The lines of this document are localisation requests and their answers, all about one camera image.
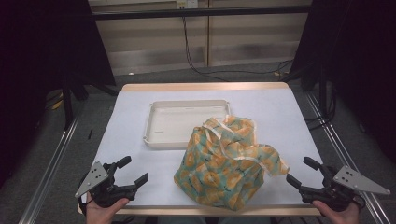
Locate white wall socket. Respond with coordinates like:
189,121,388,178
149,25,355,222
176,0,199,9

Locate white plastic tray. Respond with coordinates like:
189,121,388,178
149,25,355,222
143,99,232,150

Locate black floor cables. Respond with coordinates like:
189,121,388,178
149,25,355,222
304,87,339,132

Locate dark curtain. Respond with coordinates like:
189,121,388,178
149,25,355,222
290,0,396,162
0,0,117,188

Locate orange print fabric bag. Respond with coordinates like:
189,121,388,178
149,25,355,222
173,115,290,212

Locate white table mat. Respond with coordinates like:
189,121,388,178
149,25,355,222
81,87,325,208

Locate aluminium floor rail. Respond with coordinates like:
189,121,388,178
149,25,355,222
18,115,80,224
304,91,396,224

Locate right hand-held gripper cable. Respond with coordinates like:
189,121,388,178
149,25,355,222
353,193,367,209

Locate black stand leg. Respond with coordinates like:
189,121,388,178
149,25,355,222
60,82,120,130

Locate person's left hand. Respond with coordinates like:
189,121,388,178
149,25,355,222
84,192,131,224

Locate black hanging cable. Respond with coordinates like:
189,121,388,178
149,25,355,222
181,17,293,82

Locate person's right hand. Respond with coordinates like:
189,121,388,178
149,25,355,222
312,199,362,224

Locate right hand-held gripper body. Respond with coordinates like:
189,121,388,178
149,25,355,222
314,165,391,213

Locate black stand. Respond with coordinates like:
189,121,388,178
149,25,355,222
279,62,331,119

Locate black horizontal bar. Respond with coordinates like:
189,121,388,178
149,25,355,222
92,5,312,21

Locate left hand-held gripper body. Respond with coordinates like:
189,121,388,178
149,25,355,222
74,160,138,209

